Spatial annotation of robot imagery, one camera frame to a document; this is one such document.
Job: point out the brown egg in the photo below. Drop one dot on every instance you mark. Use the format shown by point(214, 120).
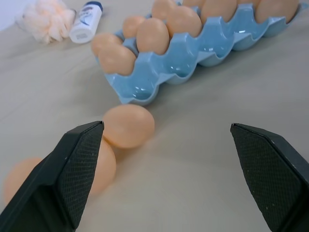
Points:
point(248, 1)
point(162, 8)
point(218, 9)
point(19, 175)
point(193, 2)
point(275, 9)
point(131, 25)
point(153, 36)
point(117, 59)
point(129, 125)
point(184, 21)
point(105, 42)
point(105, 166)

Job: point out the white plastic bottle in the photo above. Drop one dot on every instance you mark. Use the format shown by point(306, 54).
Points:
point(84, 24)

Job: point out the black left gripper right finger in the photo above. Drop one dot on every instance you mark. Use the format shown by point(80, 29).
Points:
point(272, 178)

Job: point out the blue plastic egg tray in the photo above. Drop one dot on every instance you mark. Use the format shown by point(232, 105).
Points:
point(183, 65)

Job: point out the peach mesh bath pouf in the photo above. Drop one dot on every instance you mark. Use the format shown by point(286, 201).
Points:
point(46, 20)

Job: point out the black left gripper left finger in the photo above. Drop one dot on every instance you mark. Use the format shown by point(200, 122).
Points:
point(60, 183)

